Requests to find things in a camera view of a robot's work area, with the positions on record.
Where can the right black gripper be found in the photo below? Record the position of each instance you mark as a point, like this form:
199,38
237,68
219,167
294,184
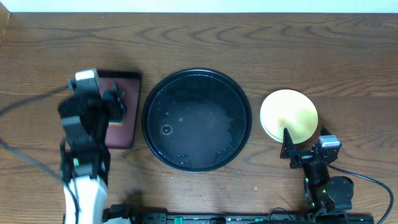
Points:
289,152

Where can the rectangular dark red tray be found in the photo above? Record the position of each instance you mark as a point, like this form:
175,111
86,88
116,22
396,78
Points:
120,134

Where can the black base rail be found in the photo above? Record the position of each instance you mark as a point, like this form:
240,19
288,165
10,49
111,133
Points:
121,213

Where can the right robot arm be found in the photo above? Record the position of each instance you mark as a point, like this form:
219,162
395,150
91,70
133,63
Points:
326,194

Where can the yellow plate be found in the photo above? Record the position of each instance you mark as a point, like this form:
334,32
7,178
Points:
288,109

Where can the green yellow sponge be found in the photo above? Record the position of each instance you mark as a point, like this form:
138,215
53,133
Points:
118,106

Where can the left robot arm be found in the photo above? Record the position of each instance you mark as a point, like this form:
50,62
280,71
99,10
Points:
85,158

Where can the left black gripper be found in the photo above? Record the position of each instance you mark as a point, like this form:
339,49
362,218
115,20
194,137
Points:
73,101

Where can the round black tray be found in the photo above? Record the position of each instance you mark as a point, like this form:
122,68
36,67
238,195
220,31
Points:
196,120

